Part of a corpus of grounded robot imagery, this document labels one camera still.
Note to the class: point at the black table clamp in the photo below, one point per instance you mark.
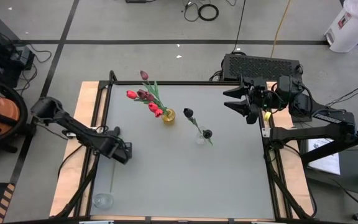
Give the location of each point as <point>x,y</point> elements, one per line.
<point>112,77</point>

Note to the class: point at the maroon artificial tulip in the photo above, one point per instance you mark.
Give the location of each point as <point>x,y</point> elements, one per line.
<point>141,93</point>

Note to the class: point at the clear glass vase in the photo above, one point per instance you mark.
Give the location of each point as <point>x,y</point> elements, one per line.
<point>200,140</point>
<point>102,200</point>

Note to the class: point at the white plastic container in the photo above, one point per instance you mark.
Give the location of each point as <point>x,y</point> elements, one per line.
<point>353,28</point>

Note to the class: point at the white paper sheet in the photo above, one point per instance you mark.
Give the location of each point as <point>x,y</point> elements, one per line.
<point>325,161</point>

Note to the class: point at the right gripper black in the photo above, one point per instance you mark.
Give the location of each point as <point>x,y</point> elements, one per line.
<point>259,96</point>

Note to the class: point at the black computer case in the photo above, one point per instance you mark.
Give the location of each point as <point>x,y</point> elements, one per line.
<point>259,67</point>

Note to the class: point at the bright pink artificial tulip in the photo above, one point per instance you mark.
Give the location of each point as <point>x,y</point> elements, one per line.
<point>158,112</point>
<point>153,107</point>
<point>131,94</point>

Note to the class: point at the black aluminium table frame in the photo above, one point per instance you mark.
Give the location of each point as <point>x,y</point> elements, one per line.
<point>182,83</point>

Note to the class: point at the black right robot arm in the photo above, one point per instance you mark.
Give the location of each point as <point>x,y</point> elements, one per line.
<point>322,132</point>

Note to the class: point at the black metal beam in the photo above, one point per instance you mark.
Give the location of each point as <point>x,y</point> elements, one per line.
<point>328,152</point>

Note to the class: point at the grey side table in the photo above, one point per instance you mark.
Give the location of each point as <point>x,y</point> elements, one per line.
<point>353,174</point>

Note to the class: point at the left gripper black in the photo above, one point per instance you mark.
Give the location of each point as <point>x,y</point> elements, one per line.
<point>120,149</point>

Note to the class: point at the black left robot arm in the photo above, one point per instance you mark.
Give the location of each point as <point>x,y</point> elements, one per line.
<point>73,127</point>

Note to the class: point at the yellow textured glass vase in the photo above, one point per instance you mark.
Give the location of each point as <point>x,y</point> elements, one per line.
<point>168,117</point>

